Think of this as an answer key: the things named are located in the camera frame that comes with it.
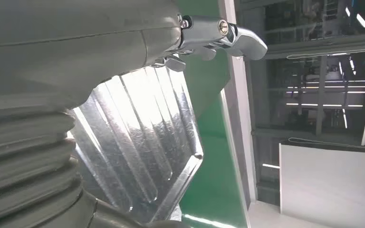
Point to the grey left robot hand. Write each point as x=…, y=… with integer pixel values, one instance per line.
x=59, y=47

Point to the white electronic scale steel tray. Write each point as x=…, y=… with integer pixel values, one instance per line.
x=138, y=126

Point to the white partition panel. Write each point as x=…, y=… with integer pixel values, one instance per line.
x=327, y=188

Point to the green conveyor belt aluminium frame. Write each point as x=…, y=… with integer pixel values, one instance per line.
x=214, y=176

